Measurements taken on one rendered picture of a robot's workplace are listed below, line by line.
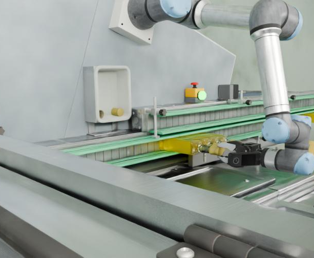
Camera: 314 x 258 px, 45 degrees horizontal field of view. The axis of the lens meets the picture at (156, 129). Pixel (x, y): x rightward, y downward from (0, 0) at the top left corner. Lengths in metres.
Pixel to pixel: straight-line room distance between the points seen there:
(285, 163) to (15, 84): 0.96
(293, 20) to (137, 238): 1.21
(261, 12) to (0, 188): 1.06
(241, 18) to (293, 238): 1.31
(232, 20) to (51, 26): 0.67
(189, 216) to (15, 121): 1.25
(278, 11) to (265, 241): 1.14
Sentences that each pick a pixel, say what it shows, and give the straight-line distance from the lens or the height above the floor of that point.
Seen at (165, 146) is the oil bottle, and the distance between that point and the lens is 1.63.
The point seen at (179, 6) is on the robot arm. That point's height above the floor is 1.03.
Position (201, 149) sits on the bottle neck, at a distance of 1.51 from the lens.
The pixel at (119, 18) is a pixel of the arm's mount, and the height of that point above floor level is 0.81.
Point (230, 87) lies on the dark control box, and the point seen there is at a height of 0.84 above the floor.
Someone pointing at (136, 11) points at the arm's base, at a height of 0.85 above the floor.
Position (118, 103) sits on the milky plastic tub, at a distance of 1.63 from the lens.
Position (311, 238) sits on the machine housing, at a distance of 0.19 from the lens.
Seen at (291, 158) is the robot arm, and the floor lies 1.49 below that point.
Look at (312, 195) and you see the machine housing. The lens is 1.58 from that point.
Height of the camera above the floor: 2.07
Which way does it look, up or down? 46 degrees down
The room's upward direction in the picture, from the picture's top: 98 degrees clockwise
